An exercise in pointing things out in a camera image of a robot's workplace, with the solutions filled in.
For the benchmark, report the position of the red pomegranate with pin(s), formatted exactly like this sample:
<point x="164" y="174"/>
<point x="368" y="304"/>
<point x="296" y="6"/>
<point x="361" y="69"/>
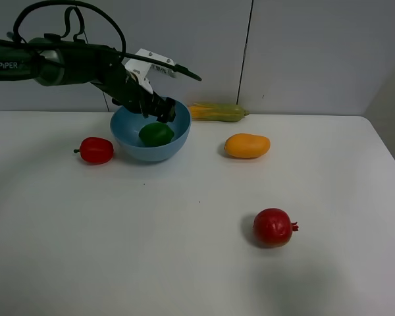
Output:
<point x="273" y="227"/>

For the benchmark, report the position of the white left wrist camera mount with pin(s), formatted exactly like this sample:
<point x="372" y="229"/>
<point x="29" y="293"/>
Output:
<point x="140" y="69"/>

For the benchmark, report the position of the green lime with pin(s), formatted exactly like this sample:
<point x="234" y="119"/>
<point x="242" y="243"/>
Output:
<point x="156" y="134"/>

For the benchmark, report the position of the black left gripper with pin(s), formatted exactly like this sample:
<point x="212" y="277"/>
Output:
<point x="123" y="88"/>

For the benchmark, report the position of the dark green left robot arm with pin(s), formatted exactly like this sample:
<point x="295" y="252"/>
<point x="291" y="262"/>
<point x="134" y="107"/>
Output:
<point x="62" y="63"/>

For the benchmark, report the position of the red bell pepper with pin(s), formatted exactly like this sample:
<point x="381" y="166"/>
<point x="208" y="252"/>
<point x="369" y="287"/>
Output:
<point x="96" y="151"/>

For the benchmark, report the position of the blue plastic bowl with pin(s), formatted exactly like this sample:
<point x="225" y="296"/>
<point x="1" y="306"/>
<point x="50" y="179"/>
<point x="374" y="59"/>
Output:
<point x="125" y="127"/>

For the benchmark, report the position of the orange yellow mango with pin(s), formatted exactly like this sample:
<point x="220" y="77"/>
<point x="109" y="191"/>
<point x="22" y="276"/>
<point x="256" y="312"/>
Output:
<point x="247" y="146"/>

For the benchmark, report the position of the green zucchini with yellow flower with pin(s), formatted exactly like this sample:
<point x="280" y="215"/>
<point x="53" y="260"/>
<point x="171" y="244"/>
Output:
<point x="217" y="112"/>

